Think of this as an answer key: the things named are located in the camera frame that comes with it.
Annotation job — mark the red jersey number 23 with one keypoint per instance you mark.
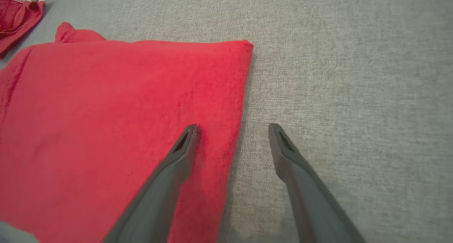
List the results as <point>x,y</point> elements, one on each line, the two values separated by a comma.
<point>106,112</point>

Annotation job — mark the grey fabric sofa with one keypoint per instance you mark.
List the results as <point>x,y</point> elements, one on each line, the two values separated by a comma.
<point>354,76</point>

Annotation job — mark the red shorts white stripe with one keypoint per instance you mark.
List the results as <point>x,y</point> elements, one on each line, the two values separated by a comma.
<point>17,16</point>

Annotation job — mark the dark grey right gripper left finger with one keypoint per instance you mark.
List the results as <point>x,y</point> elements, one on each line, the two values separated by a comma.
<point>155,207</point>

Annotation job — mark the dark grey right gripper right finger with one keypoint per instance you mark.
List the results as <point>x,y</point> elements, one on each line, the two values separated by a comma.
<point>311,207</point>

